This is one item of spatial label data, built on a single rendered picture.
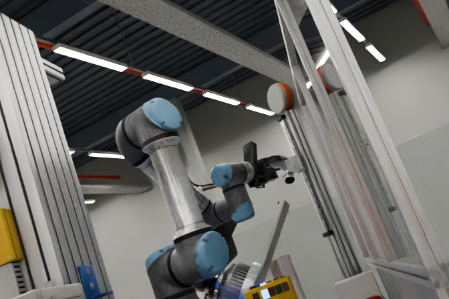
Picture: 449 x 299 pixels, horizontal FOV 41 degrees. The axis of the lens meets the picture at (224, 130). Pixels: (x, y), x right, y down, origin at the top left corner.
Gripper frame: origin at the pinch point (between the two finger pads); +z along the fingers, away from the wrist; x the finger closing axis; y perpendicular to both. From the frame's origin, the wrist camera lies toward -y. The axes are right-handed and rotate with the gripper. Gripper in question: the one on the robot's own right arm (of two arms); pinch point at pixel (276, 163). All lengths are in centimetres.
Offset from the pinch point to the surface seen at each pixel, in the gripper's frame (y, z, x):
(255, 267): 26, 19, -44
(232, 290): 30, 10, -53
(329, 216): 17, 67, -28
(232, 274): 24, 12, -50
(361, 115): 23, -72, 66
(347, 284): 48, 43, -23
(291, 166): -11, 59, -28
